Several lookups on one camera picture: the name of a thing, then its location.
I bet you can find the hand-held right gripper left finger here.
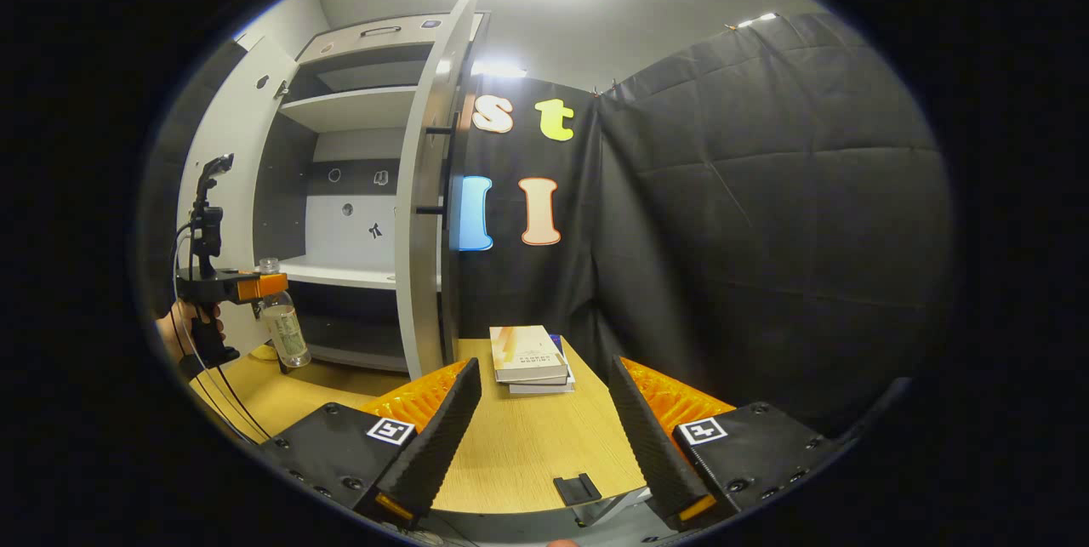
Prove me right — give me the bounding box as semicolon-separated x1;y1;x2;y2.
259;357;483;529

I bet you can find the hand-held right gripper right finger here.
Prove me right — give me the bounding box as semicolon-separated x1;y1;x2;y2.
607;355;843;531

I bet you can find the clear plastic bottle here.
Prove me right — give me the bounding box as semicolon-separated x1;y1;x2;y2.
257;257;312;369

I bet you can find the grey cabinet door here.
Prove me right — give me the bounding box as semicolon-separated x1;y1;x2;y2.
176;35;300;361
394;0;486;380

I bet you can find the grey cabinet with shelves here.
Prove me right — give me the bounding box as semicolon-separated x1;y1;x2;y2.
255;13;490;373

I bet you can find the white book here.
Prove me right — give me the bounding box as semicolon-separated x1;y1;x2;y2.
509;334;577;396

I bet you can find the beige cover book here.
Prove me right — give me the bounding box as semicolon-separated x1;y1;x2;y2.
489;325;569;385

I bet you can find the black backdrop cloth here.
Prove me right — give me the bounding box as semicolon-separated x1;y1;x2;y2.
136;13;954;437

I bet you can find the black cable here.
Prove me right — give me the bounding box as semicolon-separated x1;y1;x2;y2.
168;219;273;443

